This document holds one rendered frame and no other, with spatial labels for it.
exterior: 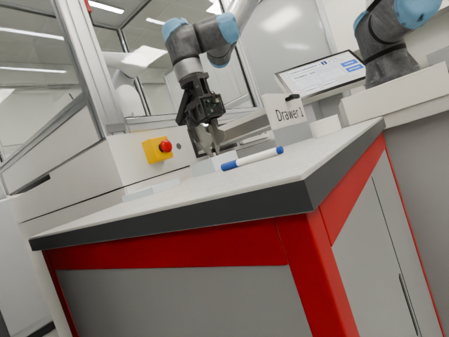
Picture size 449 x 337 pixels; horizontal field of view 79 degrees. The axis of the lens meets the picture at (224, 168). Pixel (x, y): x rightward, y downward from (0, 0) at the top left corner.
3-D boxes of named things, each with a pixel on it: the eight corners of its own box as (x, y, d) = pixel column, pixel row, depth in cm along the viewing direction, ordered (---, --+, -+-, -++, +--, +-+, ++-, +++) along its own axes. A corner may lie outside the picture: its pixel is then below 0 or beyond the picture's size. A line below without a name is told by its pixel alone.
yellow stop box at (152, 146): (176, 156, 86) (168, 134, 86) (158, 160, 80) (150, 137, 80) (165, 160, 89) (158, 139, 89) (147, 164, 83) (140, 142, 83)
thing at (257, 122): (301, 119, 104) (295, 103, 103) (272, 125, 83) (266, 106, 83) (220, 148, 128) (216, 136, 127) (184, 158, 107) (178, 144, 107)
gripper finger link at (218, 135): (226, 152, 71) (213, 119, 71) (214, 156, 76) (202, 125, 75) (234, 149, 73) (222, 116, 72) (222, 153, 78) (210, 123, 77)
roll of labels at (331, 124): (344, 129, 64) (339, 113, 64) (314, 139, 66) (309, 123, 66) (339, 130, 71) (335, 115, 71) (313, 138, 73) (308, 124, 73)
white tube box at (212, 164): (239, 162, 75) (235, 149, 75) (216, 171, 70) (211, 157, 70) (216, 169, 85) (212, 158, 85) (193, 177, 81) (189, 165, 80)
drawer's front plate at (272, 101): (307, 121, 104) (298, 93, 103) (276, 128, 81) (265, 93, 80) (303, 122, 105) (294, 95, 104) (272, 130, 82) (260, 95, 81)
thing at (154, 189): (180, 183, 68) (178, 177, 68) (154, 193, 61) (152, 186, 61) (150, 192, 76) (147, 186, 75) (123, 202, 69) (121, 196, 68)
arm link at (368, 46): (391, 54, 90) (378, 15, 90) (419, 35, 76) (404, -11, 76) (355, 66, 90) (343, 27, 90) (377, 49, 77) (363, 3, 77)
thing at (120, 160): (274, 138, 157) (266, 114, 156) (123, 186, 75) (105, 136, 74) (168, 174, 213) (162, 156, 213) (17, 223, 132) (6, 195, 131)
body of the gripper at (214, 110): (204, 120, 67) (188, 72, 66) (188, 129, 74) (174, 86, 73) (228, 114, 71) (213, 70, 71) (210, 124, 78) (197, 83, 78)
